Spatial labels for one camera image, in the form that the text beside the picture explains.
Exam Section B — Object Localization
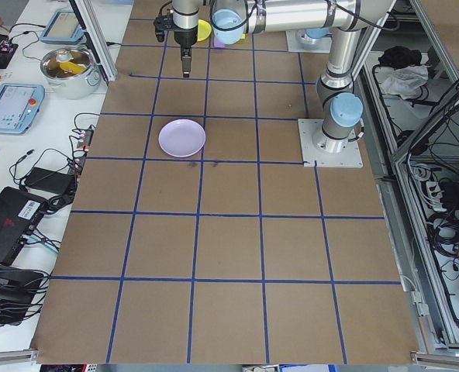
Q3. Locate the yellow plate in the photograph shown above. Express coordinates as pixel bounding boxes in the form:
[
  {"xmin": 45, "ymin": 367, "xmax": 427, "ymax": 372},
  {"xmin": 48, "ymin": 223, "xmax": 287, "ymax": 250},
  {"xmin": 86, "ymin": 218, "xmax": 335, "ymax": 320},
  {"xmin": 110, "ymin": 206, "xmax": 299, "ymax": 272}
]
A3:
[{"xmin": 197, "ymin": 19, "xmax": 212, "ymax": 43}]

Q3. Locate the lilac plate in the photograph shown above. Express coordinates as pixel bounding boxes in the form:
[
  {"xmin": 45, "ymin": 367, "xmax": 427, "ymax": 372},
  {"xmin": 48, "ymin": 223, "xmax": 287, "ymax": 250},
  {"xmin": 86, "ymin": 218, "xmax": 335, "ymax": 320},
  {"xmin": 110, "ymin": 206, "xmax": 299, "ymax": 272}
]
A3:
[{"xmin": 158, "ymin": 119, "xmax": 207, "ymax": 159}]

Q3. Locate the stainless steel pot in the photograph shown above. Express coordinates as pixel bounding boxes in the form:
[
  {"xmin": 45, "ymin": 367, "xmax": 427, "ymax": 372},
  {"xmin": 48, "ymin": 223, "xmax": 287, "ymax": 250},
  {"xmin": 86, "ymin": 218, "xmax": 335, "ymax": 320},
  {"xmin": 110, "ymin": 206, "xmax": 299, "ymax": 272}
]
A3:
[{"xmin": 40, "ymin": 45, "xmax": 101, "ymax": 101}]

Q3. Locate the glass pot lid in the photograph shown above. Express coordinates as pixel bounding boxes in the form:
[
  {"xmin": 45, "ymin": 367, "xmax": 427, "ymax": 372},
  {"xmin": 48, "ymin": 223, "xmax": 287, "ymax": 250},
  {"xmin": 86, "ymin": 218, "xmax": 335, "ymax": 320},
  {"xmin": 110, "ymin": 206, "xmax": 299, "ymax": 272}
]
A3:
[{"xmin": 41, "ymin": 46, "xmax": 95, "ymax": 78}]

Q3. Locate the blue-framed teach pendant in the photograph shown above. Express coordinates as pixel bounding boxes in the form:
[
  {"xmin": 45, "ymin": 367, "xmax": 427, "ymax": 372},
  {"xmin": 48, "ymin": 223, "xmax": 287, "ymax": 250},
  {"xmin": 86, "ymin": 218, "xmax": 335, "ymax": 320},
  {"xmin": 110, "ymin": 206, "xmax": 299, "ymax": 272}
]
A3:
[
  {"xmin": 0, "ymin": 83, "xmax": 46, "ymax": 136},
  {"xmin": 40, "ymin": 9, "xmax": 85, "ymax": 43}
]

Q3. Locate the black USB hub strip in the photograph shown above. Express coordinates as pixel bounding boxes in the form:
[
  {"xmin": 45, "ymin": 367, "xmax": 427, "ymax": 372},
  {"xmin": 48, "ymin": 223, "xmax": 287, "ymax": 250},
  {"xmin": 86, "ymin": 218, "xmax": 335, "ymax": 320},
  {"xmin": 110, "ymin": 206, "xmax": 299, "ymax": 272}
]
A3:
[{"xmin": 71, "ymin": 127, "xmax": 95, "ymax": 171}]

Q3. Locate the black power adapter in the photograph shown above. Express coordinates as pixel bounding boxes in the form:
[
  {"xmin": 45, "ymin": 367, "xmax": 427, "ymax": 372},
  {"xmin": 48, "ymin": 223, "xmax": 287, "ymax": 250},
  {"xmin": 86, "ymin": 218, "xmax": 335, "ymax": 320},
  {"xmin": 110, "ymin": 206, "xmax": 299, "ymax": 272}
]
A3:
[{"xmin": 22, "ymin": 167, "xmax": 76, "ymax": 194}]

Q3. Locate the black cloth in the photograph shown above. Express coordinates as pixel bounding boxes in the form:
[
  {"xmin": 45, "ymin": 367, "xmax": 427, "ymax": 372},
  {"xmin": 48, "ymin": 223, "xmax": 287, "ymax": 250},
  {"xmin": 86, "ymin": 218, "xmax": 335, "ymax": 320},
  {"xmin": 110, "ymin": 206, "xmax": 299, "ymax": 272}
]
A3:
[{"xmin": 377, "ymin": 45, "xmax": 423, "ymax": 71}]

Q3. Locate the white cloth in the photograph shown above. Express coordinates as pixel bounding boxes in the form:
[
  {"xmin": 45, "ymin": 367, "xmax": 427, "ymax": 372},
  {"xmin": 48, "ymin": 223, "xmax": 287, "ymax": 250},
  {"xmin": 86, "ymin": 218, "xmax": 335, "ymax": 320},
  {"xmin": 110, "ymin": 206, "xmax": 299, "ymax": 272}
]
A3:
[{"xmin": 380, "ymin": 64, "xmax": 430, "ymax": 100}]

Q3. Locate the black laptop with red logo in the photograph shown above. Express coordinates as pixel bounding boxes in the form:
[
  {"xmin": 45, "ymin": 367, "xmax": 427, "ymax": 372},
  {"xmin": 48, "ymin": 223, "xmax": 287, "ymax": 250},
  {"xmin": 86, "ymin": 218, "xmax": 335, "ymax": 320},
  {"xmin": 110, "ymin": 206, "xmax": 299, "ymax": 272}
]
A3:
[{"xmin": 0, "ymin": 184, "xmax": 49, "ymax": 268}]

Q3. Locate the white power strip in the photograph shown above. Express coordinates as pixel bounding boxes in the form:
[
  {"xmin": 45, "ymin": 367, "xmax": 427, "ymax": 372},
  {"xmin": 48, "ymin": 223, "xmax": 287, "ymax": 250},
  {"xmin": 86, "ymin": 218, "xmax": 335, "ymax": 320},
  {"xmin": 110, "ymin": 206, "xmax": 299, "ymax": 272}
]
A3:
[{"xmin": 423, "ymin": 180, "xmax": 444, "ymax": 212}]

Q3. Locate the black flat electronic device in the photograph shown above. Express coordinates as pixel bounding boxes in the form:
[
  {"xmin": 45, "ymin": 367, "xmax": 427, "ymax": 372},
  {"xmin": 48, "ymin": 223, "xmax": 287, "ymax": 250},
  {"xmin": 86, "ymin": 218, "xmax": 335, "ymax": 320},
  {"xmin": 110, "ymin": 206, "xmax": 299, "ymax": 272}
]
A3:
[{"xmin": 0, "ymin": 267, "xmax": 49, "ymax": 305}]

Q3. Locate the black power brick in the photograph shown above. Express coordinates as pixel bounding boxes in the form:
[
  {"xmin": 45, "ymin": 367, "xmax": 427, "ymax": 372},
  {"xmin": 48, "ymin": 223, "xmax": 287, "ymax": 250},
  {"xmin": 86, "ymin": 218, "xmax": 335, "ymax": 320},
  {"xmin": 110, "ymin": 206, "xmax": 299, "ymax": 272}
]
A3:
[{"xmin": 440, "ymin": 180, "xmax": 459, "ymax": 203}]

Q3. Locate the aluminium profile bar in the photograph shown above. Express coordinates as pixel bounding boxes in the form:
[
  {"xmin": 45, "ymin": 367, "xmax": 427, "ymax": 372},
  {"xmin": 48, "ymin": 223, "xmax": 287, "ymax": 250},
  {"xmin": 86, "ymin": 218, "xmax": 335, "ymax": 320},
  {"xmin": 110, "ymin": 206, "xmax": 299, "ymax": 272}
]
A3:
[
  {"xmin": 409, "ymin": 350, "xmax": 459, "ymax": 367},
  {"xmin": 0, "ymin": 348, "xmax": 40, "ymax": 367}
]

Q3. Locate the aluminium profile post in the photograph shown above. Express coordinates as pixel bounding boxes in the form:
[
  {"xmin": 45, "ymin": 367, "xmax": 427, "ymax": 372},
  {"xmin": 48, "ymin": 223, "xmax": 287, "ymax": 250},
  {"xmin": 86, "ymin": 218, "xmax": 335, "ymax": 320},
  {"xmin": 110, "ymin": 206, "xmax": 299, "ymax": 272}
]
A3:
[{"xmin": 68, "ymin": 0, "xmax": 117, "ymax": 81}]

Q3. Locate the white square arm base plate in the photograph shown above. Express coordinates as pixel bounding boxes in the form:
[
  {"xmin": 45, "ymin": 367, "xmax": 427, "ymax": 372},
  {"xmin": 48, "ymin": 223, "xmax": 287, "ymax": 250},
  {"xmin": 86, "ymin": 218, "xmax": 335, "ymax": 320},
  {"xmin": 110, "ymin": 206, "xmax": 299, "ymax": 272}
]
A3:
[
  {"xmin": 298, "ymin": 118, "xmax": 364, "ymax": 170},
  {"xmin": 285, "ymin": 29, "xmax": 333, "ymax": 53}
]

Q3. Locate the V-shaped metal bar frame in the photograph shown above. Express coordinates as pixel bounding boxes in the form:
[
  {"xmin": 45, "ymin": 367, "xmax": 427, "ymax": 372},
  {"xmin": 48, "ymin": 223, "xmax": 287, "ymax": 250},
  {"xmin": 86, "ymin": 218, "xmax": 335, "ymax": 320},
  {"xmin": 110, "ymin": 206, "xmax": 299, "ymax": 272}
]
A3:
[{"xmin": 359, "ymin": 0, "xmax": 459, "ymax": 356}]

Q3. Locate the coiled black cable bundle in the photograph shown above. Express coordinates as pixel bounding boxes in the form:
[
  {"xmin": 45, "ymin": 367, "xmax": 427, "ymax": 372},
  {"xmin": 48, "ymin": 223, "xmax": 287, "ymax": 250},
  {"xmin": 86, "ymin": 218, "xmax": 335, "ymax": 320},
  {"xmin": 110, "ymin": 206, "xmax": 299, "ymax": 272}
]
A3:
[{"xmin": 426, "ymin": 208, "xmax": 459, "ymax": 257}]

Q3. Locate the metal hinge bracket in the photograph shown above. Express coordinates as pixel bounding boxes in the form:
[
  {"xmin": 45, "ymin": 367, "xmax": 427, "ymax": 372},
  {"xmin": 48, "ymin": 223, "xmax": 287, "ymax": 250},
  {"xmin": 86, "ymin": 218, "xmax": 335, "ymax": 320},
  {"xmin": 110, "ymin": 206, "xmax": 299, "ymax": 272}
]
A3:
[{"xmin": 409, "ymin": 290, "xmax": 429, "ymax": 317}]

